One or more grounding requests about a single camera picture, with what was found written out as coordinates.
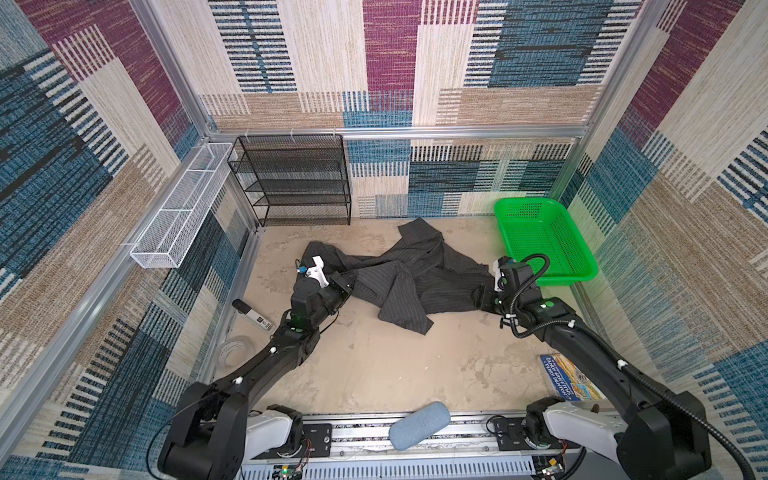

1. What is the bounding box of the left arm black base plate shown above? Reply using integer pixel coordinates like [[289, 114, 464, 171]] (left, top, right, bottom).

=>
[[280, 423, 333, 459]]

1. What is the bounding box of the dark pinstriped long sleeve shirt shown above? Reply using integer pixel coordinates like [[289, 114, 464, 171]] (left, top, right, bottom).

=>
[[301, 218, 494, 335]]

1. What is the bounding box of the blue-grey fuzzy microphone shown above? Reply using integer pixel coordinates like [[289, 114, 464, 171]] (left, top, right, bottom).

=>
[[389, 402, 451, 451]]

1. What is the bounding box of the white slotted cable duct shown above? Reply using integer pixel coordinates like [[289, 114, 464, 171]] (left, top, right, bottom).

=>
[[236, 456, 536, 479]]

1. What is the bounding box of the colourful treehouse book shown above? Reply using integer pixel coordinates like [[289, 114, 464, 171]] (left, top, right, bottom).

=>
[[539, 353, 607, 402]]

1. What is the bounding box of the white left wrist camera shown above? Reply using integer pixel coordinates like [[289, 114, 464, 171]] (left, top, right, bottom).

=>
[[297, 256, 329, 288]]

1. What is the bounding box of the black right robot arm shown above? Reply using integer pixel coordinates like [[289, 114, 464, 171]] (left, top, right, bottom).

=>
[[473, 256, 712, 479]]

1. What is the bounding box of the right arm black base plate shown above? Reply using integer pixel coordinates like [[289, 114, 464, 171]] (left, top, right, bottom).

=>
[[485, 415, 580, 452]]

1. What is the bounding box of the black white remote control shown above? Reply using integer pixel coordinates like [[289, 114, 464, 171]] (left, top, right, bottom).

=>
[[232, 299, 275, 333]]

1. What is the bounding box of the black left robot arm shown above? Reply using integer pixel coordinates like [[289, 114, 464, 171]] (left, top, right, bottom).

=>
[[157, 272, 352, 479]]

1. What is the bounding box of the green plastic basket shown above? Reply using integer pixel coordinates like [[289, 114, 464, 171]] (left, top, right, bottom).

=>
[[494, 198, 599, 286]]

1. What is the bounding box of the white wire mesh tray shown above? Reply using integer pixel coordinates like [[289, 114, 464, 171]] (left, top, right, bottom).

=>
[[130, 143, 234, 269]]

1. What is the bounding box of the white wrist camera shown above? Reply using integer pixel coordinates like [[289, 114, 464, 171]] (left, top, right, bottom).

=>
[[492, 256, 507, 285], [297, 256, 329, 288]]

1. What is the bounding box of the clear tape roll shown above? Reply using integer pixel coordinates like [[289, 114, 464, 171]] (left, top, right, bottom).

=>
[[216, 335, 254, 370]]

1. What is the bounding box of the black wire mesh shelf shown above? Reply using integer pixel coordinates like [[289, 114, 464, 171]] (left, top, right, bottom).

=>
[[229, 134, 352, 227]]

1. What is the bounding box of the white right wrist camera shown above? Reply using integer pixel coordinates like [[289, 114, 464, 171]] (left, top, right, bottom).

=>
[[492, 256, 507, 285]]

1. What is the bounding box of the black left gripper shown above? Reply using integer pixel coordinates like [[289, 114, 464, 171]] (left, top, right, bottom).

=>
[[309, 269, 355, 332]]

